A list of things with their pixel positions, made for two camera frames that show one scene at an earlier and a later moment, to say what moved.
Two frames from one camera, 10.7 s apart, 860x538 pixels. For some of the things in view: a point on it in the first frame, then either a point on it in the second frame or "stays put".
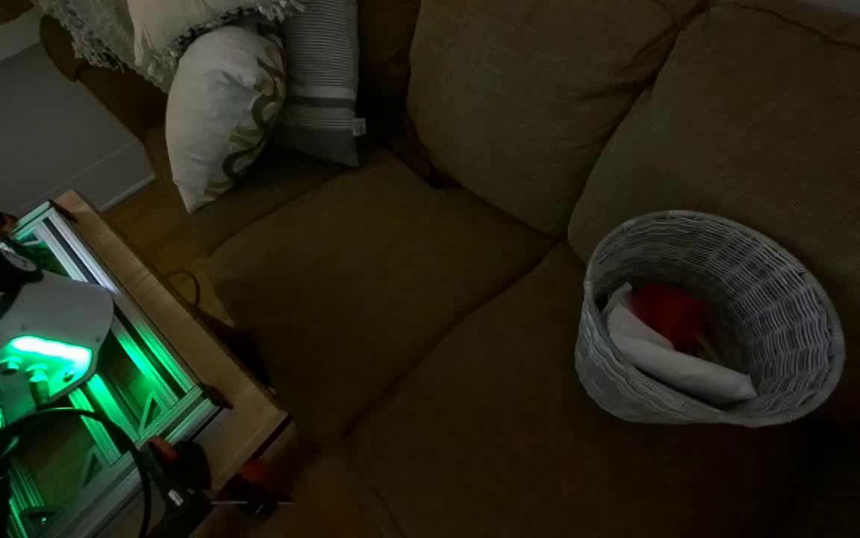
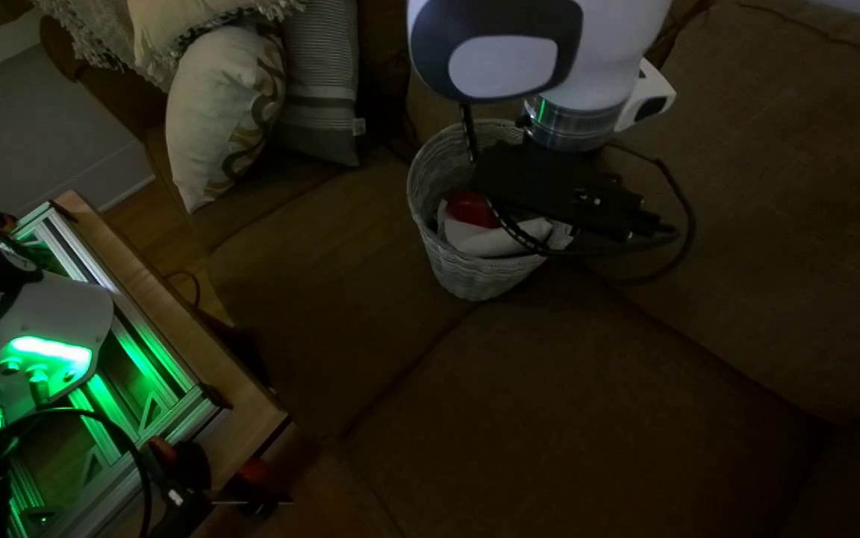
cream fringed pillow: x=160 y=25 stays put
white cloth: x=665 y=364 -> x=502 y=242
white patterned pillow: x=217 y=113 stays put
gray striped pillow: x=323 y=52 stays put
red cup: x=676 y=312 -> x=474 y=209
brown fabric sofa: x=413 y=316 stays put
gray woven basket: x=687 y=318 -> x=443 y=167
